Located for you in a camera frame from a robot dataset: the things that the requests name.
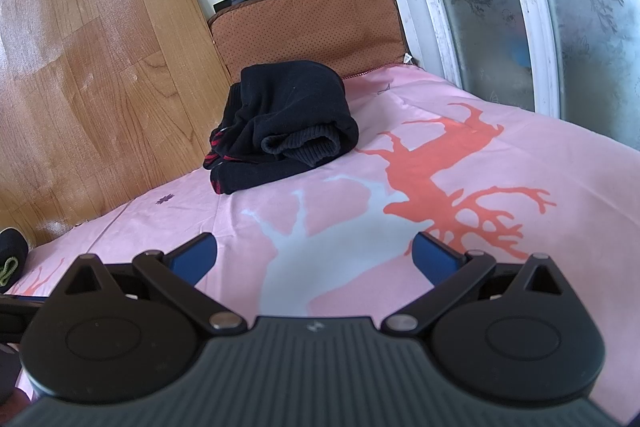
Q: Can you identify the black and green folded garment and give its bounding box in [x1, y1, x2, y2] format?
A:
[0, 229, 29, 294]

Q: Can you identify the pink printed bed sheet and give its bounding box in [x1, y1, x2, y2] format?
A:
[0, 64, 640, 427]

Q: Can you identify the brown perforated cushion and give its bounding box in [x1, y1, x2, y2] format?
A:
[207, 0, 414, 81]

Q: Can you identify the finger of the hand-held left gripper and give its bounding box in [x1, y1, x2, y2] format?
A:
[0, 297, 46, 343]

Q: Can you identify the wood-grain wall panel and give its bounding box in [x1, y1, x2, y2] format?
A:
[0, 0, 237, 252]

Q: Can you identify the navy patterned knit sweater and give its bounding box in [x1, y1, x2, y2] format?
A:
[202, 61, 360, 196]

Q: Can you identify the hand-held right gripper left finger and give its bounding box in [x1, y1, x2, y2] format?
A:
[60, 232, 247, 334]

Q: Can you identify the frosted glass window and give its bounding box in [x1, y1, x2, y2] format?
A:
[360, 0, 640, 144]

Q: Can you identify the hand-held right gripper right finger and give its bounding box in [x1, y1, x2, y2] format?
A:
[382, 232, 571, 334]

